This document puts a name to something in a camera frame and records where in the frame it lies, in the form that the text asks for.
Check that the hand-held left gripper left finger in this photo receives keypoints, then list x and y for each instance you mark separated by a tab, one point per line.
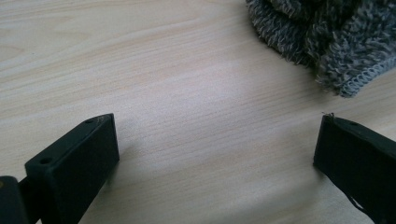
77	161

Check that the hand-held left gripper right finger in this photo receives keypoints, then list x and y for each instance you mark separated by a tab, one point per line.
358	155

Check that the grey fluffy towel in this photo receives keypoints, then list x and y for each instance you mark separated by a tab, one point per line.
330	34

